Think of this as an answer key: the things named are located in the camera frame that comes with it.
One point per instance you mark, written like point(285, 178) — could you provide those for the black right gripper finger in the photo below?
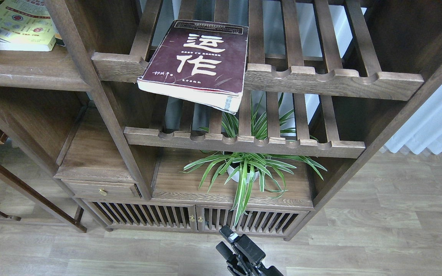
point(243, 245)
point(225, 252)

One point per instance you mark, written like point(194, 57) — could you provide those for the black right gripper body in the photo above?
point(255, 270)

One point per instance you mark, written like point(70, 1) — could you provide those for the green spider plant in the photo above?
point(268, 165)

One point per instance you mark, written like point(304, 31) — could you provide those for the white plant pot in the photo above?
point(234, 172)

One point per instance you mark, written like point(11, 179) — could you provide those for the upright book top left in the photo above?
point(58, 37)

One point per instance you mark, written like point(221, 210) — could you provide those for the white curtain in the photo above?
point(422, 132)

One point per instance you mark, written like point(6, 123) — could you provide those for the maroon book white characters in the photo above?
point(200, 61)

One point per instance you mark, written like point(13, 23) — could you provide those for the dark wooden bookshelf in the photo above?
point(336, 78)

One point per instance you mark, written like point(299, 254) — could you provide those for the brass drawer knob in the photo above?
point(102, 192)

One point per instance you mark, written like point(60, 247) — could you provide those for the small colourful cover book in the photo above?
point(26, 25)

